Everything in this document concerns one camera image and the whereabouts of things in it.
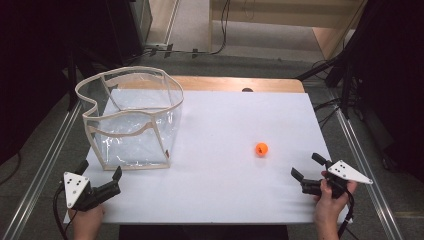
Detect person's left hand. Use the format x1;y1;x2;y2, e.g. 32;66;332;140
68;203;106;232

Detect orange ball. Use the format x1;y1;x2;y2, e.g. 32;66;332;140
255;142;270;158

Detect light wooden furniture frame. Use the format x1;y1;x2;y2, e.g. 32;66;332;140
208;0;369;62

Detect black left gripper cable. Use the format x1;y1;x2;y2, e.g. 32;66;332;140
52;182;78;240

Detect black hanging cable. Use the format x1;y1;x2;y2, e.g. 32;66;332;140
209;0;232;56

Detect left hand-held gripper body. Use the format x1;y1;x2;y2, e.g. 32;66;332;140
61;171;122;213

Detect dark cabinet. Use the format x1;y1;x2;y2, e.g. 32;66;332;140
105;0;154;65

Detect black tripod stand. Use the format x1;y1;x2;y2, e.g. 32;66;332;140
295;46;359;119

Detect clear plastic bag beige trim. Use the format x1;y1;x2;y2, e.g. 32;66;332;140
74;65;185;171

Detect aluminium rail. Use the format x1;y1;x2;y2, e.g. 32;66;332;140
1;100;83;240
334;107;405;240

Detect person's dark clothing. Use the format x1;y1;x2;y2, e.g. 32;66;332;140
118;224;290;240

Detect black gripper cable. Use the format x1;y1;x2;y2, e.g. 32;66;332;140
337;188;356;240
52;182;78;240

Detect wooden table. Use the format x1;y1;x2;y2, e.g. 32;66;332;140
109;75;306;94

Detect white table mat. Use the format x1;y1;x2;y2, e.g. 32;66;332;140
63;88;348;225

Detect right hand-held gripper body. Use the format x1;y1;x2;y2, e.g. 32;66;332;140
300;159;374;200

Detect black floor cables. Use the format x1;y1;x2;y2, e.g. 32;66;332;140
312;94;343;129

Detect black floor cable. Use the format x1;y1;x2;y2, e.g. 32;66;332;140
0;151;23;187

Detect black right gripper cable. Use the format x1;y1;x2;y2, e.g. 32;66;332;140
337;188;356;240

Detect person's right hand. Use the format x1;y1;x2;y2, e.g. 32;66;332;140
312;170;358;225

